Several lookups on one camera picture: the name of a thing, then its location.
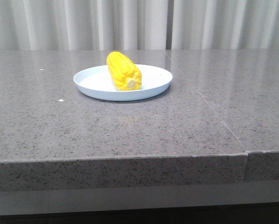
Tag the light blue round plate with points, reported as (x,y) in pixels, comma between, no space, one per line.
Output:
(97,82)

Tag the white pleated curtain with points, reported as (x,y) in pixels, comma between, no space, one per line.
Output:
(138,24)

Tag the yellow toy corn cob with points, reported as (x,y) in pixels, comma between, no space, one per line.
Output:
(124,71)

